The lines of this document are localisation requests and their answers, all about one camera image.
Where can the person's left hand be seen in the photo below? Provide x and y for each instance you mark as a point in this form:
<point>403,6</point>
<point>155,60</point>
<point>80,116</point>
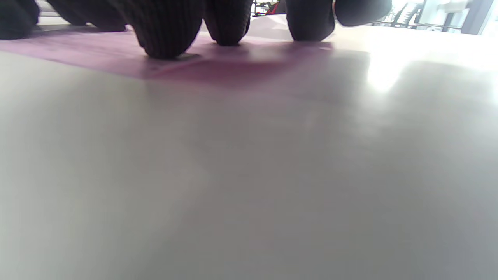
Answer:
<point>15,19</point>

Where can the dark grey pillar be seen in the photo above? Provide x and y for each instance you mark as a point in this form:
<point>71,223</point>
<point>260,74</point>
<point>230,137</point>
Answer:
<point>476,17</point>

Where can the pink paper invoice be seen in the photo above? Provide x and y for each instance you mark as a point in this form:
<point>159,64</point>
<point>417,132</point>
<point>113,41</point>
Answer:
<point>116,58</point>

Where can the person's right hand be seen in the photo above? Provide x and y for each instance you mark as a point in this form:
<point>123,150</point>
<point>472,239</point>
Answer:
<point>167,27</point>

